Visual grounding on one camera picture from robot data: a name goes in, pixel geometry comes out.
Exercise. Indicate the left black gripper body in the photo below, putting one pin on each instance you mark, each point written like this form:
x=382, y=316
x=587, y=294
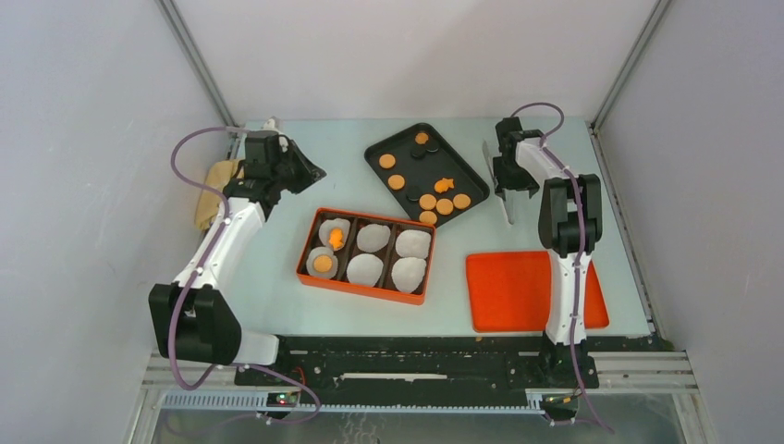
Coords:
x=293, y=173

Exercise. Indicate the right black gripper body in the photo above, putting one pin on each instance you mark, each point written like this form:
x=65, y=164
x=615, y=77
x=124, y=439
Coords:
x=511, y=177

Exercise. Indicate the metal tongs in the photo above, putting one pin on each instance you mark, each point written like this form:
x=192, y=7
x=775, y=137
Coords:
x=503, y=173

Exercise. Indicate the orange fish cookie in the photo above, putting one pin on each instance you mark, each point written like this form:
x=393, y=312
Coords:
x=444, y=185
x=336, y=239

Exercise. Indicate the black cookie tray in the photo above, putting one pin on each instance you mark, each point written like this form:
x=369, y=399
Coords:
x=446, y=163

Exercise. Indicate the round orange cookie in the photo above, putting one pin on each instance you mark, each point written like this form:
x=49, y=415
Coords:
x=444, y=207
x=462, y=201
x=427, y=202
x=428, y=217
x=387, y=161
x=396, y=182
x=323, y=263

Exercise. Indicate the orange compartment box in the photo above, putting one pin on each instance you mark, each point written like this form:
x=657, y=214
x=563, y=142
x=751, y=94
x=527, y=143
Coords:
x=385, y=289

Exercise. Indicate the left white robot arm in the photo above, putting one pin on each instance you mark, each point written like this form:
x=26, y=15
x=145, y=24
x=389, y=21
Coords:
x=193, y=317

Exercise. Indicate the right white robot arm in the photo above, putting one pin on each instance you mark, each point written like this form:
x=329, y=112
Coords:
x=569, y=227

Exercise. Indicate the white paper cup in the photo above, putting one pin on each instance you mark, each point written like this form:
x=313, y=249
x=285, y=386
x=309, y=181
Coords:
x=373, y=238
x=365, y=269
x=407, y=274
x=329, y=224
x=413, y=243
x=316, y=252

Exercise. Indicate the black sandwich cookie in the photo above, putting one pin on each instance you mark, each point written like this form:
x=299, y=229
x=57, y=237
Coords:
x=418, y=152
x=413, y=193
x=431, y=147

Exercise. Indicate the orange shell cookie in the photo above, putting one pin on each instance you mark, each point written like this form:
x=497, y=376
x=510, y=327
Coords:
x=421, y=138

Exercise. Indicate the orange box lid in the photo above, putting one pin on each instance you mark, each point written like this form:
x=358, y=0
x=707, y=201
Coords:
x=544, y=292

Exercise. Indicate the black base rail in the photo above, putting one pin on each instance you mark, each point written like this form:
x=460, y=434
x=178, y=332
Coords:
x=439, y=372

